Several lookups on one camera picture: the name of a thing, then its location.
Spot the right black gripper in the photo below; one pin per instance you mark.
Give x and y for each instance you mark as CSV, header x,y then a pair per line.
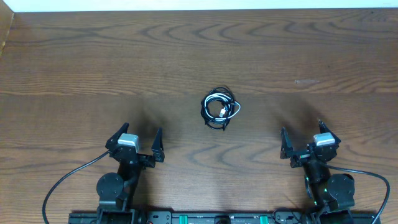
x,y
287,151

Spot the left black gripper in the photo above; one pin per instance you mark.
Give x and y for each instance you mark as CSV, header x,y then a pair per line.
x,y
160,155

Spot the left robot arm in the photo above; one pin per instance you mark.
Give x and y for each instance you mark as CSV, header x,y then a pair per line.
x,y
116,189

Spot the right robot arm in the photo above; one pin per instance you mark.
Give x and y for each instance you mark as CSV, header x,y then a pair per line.
x,y
333,194

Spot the clear tape strip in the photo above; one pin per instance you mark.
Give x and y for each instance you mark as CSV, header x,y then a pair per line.
x,y
306,81

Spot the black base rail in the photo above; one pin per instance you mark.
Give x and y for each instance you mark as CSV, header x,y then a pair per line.
x,y
167,217

